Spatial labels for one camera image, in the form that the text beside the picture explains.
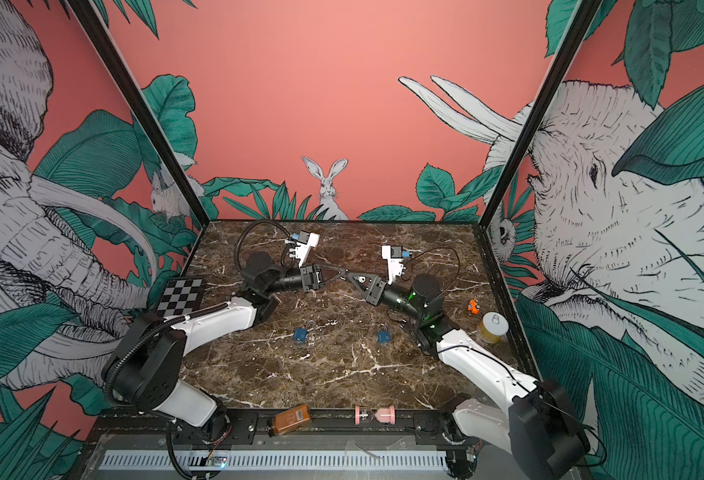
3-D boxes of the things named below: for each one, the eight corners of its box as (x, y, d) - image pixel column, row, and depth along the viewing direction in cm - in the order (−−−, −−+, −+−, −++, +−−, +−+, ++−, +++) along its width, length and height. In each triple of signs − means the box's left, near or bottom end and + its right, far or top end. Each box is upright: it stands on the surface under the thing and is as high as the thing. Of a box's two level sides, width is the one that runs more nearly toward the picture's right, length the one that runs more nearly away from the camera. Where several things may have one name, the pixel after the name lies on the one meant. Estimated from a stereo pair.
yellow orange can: (480, 343, 91) (487, 334, 86) (474, 320, 96) (480, 311, 91) (504, 343, 91) (512, 334, 86) (496, 321, 96) (504, 311, 91)
